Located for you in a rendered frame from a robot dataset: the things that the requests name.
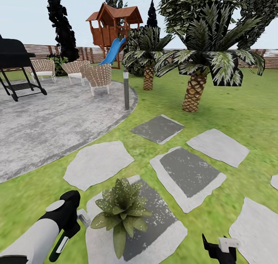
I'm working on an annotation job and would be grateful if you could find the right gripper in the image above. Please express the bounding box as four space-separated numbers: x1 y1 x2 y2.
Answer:
202 235 237 264

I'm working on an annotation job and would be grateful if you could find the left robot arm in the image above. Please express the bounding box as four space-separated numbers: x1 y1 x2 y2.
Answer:
0 190 91 264

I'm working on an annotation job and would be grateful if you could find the insectifuge atomizer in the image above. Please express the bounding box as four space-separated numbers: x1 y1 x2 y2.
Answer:
49 232 69 262

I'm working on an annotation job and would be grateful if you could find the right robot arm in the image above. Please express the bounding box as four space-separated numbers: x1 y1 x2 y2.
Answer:
202 235 241 264

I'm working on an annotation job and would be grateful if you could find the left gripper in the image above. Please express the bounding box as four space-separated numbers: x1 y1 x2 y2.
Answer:
63 214 81 238

